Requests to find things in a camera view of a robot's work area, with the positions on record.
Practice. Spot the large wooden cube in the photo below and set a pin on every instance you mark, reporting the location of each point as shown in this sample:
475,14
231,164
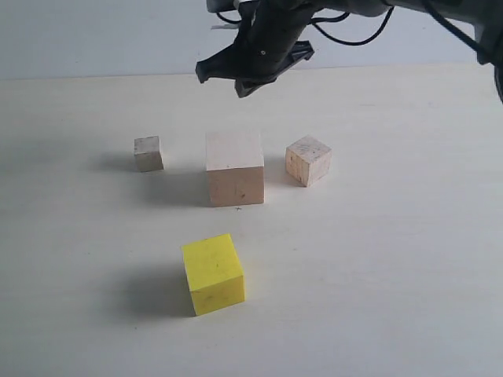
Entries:
235,168

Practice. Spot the yellow cube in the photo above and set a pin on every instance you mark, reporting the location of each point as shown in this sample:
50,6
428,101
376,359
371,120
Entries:
214,274

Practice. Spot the small wooden cube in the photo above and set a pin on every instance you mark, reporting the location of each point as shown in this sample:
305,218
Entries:
147,154

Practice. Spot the medium wooden cube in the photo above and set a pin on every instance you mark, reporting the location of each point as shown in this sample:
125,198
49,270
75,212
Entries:
308,160

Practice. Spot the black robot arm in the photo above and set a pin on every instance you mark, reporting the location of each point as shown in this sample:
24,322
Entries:
477,24

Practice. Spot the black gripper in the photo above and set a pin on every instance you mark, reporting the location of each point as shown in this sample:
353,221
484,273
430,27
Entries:
267,45

